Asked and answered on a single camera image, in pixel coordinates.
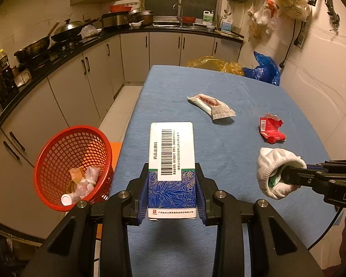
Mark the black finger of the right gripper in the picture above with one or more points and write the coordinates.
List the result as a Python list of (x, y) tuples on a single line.
[(327, 178)]

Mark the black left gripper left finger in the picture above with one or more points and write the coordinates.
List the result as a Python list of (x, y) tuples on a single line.
[(94, 232)]

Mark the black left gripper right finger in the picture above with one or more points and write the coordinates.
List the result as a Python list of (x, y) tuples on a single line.
[(250, 235)]

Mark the white sock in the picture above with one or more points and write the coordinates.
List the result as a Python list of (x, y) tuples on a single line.
[(270, 165)]

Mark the blue white carton box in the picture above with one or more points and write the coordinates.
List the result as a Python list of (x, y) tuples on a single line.
[(171, 173)]

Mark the grey kitchen cabinets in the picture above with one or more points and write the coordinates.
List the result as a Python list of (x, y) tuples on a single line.
[(65, 99)]

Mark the steel kitchen faucet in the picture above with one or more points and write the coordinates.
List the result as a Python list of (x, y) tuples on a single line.
[(179, 13)]

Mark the white plastic bottle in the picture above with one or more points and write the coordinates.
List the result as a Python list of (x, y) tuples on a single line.
[(70, 198)]

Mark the red crumpled snack bag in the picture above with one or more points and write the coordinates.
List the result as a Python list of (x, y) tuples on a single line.
[(269, 126)]

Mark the red plastic mesh basket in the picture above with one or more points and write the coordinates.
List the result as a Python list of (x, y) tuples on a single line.
[(74, 147)]

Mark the blue plastic bag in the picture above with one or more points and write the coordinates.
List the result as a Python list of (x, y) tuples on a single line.
[(266, 71)]

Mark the blue table cloth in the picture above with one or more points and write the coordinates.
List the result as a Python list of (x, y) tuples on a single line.
[(187, 247)]

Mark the white red plastic wrapper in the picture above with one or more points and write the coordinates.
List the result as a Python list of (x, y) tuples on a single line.
[(215, 108)]

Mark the yellow plastic bag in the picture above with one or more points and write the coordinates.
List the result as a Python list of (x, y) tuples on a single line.
[(216, 64)]

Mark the dark sauce bottle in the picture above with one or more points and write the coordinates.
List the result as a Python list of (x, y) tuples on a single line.
[(6, 73)]

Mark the green white detergent jug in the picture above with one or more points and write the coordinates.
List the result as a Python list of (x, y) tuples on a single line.
[(208, 17)]

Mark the steel wok lid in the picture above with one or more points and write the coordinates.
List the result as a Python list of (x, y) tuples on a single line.
[(68, 25)]

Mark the dark cooking pot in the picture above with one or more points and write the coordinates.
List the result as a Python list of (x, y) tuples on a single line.
[(145, 16)]

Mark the black wok with handle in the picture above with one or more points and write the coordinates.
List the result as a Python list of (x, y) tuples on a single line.
[(27, 53)]

